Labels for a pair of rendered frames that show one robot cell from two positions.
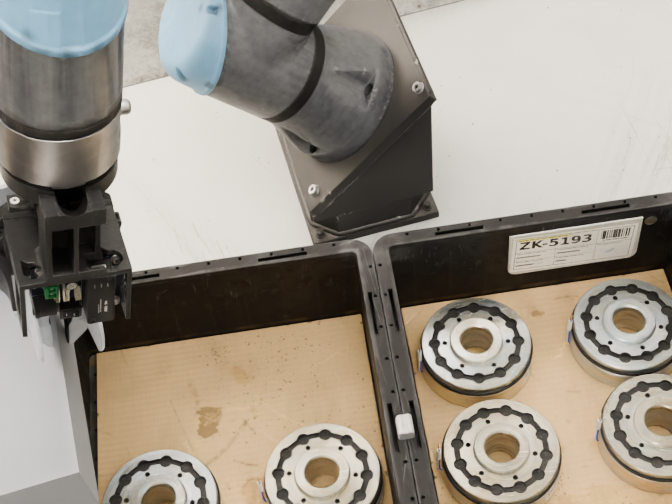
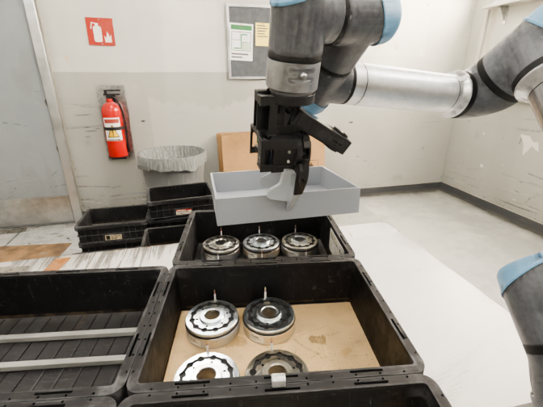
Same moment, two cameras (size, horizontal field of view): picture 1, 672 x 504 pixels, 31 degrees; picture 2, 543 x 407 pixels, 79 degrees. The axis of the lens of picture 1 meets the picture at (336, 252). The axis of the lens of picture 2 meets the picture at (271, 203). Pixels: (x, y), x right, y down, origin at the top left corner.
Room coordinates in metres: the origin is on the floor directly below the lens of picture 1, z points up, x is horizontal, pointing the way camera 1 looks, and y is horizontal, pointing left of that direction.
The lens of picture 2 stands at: (0.46, -0.35, 1.30)
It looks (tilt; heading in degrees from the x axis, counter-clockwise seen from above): 21 degrees down; 87
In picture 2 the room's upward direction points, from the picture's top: straight up
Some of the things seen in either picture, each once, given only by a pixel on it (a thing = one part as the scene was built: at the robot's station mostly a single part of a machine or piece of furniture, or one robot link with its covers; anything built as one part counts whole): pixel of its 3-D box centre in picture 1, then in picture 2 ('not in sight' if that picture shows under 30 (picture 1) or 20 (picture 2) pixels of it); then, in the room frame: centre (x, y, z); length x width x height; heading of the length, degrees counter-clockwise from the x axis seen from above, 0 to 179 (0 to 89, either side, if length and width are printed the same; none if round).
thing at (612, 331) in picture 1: (629, 321); not in sight; (0.60, -0.26, 0.86); 0.05 x 0.05 x 0.01
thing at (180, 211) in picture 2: not in sight; (183, 224); (-0.01, 1.68, 0.37); 0.42 x 0.34 x 0.46; 10
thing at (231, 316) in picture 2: not in sight; (212, 316); (0.37, 0.18, 0.86); 0.10 x 0.10 x 0.01
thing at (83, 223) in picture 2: not in sight; (119, 239); (-0.40, 1.60, 0.31); 0.40 x 0.30 x 0.34; 10
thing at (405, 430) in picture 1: (405, 426); (278, 379); (0.48, -0.04, 0.94); 0.02 x 0.01 x 0.01; 1
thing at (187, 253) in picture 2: not in sight; (262, 251); (0.48, 0.41, 0.87); 0.40 x 0.30 x 0.11; 1
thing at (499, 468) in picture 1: (501, 448); not in sight; (0.49, -0.12, 0.86); 0.05 x 0.05 x 0.01
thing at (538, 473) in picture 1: (501, 450); not in sight; (0.49, -0.12, 0.86); 0.10 x 0.10 x 0.01
